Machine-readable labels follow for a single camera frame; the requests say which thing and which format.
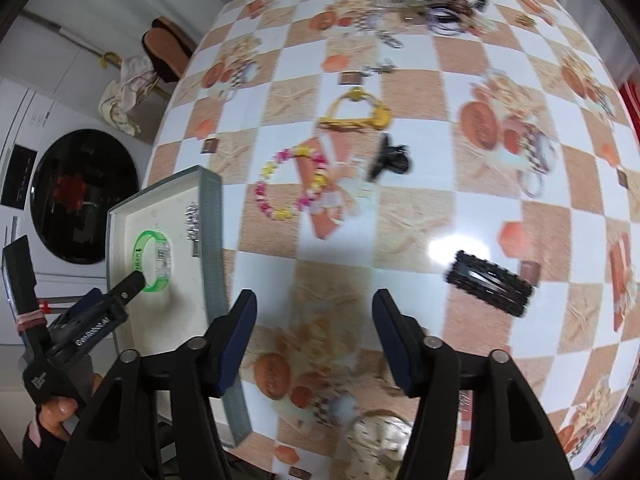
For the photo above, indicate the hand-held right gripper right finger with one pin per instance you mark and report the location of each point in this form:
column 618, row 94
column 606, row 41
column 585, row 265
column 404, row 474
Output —
column 395, row 342

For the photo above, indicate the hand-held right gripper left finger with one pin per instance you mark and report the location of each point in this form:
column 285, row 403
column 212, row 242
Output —
column 234, row 345

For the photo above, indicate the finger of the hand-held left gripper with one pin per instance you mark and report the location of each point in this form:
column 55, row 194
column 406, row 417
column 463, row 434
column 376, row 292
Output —
column 127, row 287
column 87, row 302

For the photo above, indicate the green bangle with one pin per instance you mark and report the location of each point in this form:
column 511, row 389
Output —
column 140, row 252

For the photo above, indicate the grey jewelry tray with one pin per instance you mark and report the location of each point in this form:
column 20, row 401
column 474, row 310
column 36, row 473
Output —
column 175, row 315

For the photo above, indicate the cream polka dot bow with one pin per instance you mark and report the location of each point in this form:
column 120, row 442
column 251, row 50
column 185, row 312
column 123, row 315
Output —
column 372, row 435

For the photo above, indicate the black snap hair clip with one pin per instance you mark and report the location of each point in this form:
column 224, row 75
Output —
column 460, row 270

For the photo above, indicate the person's left forearm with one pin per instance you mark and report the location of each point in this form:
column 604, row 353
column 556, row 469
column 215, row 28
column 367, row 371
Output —
column 40, row 455

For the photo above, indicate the person's left hand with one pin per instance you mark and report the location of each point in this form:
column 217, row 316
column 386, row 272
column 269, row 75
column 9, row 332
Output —
column 57, row 410

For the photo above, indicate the grey metal rod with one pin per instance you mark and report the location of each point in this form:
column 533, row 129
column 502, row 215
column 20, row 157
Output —
column 75, row 300

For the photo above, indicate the red hook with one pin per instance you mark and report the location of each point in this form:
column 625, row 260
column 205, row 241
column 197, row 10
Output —
column 46, row 306

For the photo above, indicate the white washing machine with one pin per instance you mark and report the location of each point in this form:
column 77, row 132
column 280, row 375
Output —
column 85, row 195

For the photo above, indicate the checkered printed tablecloth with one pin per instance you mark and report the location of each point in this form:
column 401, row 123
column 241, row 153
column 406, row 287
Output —
column 425, row 210

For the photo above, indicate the black claw hair clip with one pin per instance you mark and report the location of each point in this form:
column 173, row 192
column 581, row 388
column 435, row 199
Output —
column 392, row 157

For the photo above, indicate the blue box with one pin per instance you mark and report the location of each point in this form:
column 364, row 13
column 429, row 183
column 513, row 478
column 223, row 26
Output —
column 607, row 452

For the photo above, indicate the brown chair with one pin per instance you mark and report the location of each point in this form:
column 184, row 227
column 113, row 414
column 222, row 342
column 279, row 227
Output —
column 165, row 47

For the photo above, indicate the small silver clasp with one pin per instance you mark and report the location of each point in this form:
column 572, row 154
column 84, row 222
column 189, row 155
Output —
column 379, row 68

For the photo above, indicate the red panel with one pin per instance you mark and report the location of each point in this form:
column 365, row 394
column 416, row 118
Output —
column 632, row 110

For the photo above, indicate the clear hair clip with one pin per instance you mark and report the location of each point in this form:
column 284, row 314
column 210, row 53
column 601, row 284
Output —
column 405, row 0

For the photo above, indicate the gold hair clip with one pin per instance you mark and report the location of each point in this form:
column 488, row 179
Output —
column 525, row 20

